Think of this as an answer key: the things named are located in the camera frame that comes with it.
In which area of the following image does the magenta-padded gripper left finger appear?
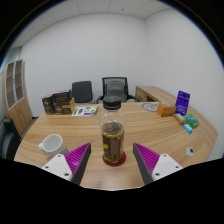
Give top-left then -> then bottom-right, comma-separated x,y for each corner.
40,142 -> 92,185

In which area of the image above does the grey mesh office chair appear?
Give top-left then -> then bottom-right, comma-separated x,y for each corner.
95,76 -> 140,104

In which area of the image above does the wooden cabinet with glass doors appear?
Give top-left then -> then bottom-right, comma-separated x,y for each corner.
1,59 -> 33,138

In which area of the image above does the green box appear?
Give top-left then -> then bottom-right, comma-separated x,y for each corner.
183,113 -> 200,129

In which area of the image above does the small blue box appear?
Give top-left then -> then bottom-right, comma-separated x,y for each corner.
182,123 -> 194,134

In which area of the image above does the wooden side desk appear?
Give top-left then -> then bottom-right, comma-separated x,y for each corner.
134,85 -> 178,106

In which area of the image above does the small yellow box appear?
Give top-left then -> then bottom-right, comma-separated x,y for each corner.
172,112 -> 188,125

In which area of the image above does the brown cardboard box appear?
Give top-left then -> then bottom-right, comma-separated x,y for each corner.
52,97 -> 77,116

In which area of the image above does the orange box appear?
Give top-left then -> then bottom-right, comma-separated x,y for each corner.
156,102 -> 177,118

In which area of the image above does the flat round red coaster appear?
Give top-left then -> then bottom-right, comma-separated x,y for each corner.
101,150 -> 127,167

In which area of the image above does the black leather sofa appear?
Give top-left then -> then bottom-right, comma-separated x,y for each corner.
0,117 -> 23,161

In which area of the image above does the white and grey mug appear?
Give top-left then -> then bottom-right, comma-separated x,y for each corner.
38,133 -> 70,160

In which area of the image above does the white and green leaflet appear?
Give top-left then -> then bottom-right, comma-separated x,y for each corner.
71,105 -> 99,117

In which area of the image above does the purple standing sign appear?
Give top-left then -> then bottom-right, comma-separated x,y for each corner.
175,90 -> 191,116

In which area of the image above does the small dark brown box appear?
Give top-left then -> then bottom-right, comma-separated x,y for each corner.
41,94 -> 56,116

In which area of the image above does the dark padded office chair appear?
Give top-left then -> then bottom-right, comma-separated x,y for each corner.
71,80 -> 95,104

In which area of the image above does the round grey cable grommet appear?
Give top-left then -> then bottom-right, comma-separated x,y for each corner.
185,146 -> 196,157

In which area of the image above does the round grey patterned mat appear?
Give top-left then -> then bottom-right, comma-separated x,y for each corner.
140,101 -> 161,113

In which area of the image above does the clear bottle with black cap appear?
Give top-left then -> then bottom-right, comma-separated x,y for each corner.
99,95 -> 127,165

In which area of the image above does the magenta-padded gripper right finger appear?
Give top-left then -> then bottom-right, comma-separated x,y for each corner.
132,142 -> 184,185

